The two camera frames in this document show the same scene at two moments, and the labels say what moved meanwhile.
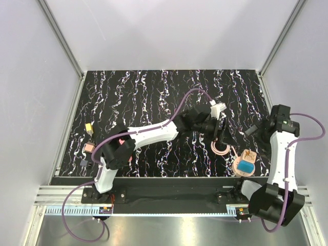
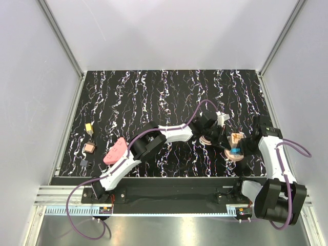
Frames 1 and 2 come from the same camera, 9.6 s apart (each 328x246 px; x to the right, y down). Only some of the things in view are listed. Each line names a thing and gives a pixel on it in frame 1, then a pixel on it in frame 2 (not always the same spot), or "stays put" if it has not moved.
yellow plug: x=89 y=128 stays put
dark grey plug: x=83 y=162 stays put
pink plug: x=89 y=147 stays put
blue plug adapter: x=245 y=166 -> x=236 y=150
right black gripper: x=261 y=125 -> x=244 y=148
